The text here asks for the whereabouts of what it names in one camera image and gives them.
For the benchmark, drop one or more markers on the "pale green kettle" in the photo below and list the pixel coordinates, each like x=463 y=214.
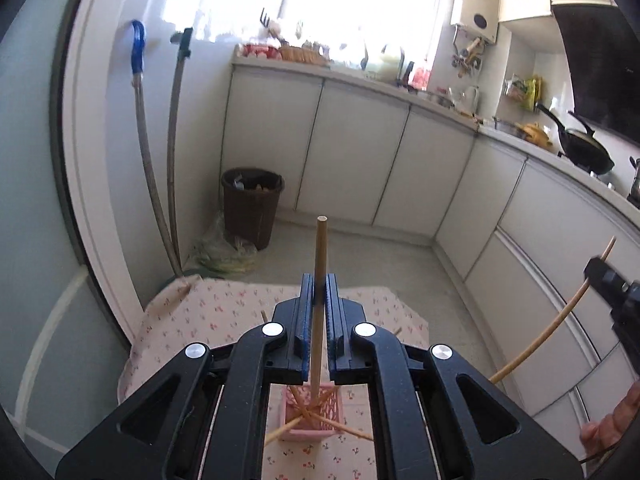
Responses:
x=386 y=65

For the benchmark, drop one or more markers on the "long wooden chopstick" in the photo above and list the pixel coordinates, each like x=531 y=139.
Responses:
x=545 y=342
x=321 y=245

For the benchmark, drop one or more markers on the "steel bowl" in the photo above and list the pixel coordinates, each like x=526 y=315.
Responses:
x=507 y=126

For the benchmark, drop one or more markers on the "wall rack with yellow packets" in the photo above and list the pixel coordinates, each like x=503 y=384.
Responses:
x=524 y=91

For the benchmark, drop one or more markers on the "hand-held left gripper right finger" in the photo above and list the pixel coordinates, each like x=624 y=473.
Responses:
x=332 y=320

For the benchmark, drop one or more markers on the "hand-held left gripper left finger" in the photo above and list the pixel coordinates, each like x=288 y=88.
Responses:
x=302 y=320

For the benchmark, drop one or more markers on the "group of wooden chopsticks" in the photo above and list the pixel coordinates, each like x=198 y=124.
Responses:
x=280 y=432

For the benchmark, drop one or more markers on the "pink perforated utensil holder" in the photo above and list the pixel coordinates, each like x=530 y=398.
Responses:
x=325 y=430

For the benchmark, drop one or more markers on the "black wok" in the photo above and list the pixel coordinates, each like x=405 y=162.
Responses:
x=587 y=152

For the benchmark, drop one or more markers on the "red label bottle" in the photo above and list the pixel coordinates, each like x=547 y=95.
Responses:
x=420 y=77

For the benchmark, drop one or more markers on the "water heater pipes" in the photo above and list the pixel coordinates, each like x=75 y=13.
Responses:
x=467 y=57

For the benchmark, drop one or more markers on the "crumpled plastic bag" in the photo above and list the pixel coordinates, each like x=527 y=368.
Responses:
x=225 y=257

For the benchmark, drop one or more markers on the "black wall hooks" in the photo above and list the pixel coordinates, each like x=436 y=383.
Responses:
x=265 y=19

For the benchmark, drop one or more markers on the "steel stock pot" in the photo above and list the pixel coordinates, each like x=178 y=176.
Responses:
x=636 y=177

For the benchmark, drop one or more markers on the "white kitchen countertop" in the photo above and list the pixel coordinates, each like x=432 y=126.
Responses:
x=350 y=74

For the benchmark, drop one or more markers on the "frosted glass sliding door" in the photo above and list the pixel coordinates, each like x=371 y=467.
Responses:
x=35 y=210

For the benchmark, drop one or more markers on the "dark range hood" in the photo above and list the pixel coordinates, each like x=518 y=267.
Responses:
x=600 y=60

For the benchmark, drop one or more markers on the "brown trash bin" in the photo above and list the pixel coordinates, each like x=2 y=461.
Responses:
x=250 y=215

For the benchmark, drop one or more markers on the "white gas water heater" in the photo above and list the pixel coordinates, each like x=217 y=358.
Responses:
x=475 y=5

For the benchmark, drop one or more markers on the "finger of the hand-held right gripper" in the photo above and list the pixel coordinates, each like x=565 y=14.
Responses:
x=602 y=277

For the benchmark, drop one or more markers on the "wicker basket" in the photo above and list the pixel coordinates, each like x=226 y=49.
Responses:
x=301 y=55

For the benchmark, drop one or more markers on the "white cabinet drawer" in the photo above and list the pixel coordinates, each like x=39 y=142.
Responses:
x=560 y=220
x=530 y=320

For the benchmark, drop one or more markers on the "pink plastic basket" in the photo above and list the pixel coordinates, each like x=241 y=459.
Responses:
x=259 y=51

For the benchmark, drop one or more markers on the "person's right hand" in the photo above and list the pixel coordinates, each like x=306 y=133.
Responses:
x=615 y=425

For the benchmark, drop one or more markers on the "orange clay pot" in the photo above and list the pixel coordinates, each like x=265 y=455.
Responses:
x=535 y=136

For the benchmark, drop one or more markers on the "white jug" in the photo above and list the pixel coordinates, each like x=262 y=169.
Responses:
x=470 y=99

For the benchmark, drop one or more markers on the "cherry printed cloth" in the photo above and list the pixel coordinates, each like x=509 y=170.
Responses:
x=225 y=310

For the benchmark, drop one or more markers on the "white cabinet door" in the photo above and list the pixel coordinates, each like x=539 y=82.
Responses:
x=477 y=205
x=350 y=155
x=422 y=175
x=270 y=135

